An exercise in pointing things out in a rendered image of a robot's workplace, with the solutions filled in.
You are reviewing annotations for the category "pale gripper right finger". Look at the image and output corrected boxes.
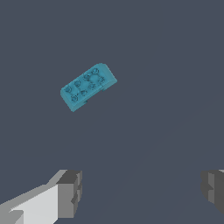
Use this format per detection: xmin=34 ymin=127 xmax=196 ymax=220
xmin=199 ymin=169 xmax=224 ymax=216

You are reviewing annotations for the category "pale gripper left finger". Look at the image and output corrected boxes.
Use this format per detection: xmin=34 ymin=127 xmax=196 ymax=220
xmin=0 ymin=169 xmax=83 ymax=224

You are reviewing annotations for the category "teal studded toy brick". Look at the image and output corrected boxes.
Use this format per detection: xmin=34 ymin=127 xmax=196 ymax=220
xmin=59 ymin=62 xmax=118 ymax=113

